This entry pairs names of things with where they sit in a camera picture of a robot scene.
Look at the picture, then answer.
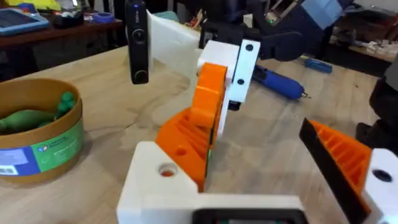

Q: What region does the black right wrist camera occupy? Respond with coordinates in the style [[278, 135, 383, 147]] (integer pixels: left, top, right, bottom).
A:
[[124, 0, 150, 85]]

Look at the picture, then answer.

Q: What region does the blue electric screwdriver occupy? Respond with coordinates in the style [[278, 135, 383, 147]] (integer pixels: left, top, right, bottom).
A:
[[251, 64, 312, 101]]

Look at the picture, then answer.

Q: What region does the blue tape roll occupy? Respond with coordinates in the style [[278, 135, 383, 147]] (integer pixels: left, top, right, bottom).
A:
[[92, 11, 116, 25]]

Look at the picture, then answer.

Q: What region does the dark brown side table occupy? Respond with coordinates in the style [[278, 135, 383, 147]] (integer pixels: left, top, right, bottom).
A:
[[0, 17, 126, 82]]

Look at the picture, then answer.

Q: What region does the brown tub with green toys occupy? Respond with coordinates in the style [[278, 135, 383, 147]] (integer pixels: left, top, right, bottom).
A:
[[0, 77, 85, 185]]

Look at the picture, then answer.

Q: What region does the orange ribbed wedge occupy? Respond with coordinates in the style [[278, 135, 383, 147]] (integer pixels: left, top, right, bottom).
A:
[[154, 107, 214, 193]]

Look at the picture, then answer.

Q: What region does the orange white left gripper right finger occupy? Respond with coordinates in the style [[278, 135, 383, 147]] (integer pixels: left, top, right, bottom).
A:
[[298, 118, 398, 224]]

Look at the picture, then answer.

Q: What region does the small blue handled screwdriver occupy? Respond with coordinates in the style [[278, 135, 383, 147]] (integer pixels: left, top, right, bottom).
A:
[[299, 55, 333, 75]]

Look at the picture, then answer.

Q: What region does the cluttered workbench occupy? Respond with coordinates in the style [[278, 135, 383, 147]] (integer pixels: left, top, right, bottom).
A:
[[329, 9, 398, 64]]

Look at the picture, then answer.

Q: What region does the tablet in blue case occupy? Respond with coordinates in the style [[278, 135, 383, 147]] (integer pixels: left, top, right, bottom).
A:
[[0, 7, 51, 37]]

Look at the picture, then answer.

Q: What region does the finger of the orange white right gripper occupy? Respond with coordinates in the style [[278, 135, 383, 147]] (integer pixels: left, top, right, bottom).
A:
[[188, 39, 261, 149], [216, 101, 242, 140]]

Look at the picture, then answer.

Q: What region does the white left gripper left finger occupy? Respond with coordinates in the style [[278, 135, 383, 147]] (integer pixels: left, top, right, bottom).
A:
[[116, 141, 200, 224]]

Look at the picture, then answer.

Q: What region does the pale upright wrist plate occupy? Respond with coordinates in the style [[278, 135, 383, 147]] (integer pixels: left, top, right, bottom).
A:
[[146, 10, 201, 79]]

